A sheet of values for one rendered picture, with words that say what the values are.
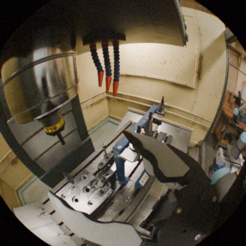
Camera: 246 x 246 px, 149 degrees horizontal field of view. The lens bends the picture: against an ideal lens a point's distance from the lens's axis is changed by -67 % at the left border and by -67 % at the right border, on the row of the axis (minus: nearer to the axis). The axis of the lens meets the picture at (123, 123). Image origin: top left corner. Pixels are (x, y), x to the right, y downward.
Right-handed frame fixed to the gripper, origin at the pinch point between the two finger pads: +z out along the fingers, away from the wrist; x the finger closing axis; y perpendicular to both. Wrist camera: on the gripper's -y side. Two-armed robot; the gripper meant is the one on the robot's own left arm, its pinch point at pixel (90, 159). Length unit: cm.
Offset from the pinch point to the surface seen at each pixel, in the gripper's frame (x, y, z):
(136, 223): -4, 70, -19
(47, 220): -65, 78, 29
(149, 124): 32.3, 18.9, 6.5
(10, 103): -6.2, -6.5, 10.5
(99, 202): -5.2, 46.8, 7.0
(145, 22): 12.7, -15.0, 1.8
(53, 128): -0.7, 2.5, 12.8
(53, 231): -66, 76, 16
